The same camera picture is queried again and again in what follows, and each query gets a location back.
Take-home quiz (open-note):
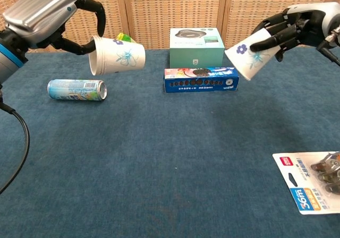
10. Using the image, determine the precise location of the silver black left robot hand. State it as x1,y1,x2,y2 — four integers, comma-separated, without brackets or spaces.
2,0,107,56

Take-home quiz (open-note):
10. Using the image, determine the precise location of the blue plush tablecloth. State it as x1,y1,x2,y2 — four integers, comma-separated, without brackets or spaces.
0,45,340,238

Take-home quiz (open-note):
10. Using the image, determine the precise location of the tape rolls blister card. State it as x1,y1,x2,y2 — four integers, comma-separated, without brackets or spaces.
272,151,340,215

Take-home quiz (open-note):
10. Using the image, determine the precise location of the blue cookie box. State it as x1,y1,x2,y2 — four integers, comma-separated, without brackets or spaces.
163,67,240,93

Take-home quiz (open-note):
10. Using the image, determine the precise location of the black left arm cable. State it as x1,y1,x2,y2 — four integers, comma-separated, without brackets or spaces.
0,102,30,195

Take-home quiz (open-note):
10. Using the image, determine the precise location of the light blue drink can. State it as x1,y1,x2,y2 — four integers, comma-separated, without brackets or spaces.
47,79,108,102

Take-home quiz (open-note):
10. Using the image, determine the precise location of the teal white product box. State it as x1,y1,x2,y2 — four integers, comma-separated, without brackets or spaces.
169,27,226,67

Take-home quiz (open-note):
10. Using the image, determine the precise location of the white floral paper cup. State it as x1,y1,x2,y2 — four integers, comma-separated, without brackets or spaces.
224,27,279,81
88,35,103,76
97,37,146,75
94,37,107,75
91,36,105,76

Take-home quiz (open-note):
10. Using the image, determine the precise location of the green yellow tissue pack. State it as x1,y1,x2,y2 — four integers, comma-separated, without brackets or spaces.
115,32,138,44

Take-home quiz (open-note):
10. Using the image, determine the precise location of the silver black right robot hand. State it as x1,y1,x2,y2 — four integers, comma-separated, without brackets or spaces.
249,2,340,63

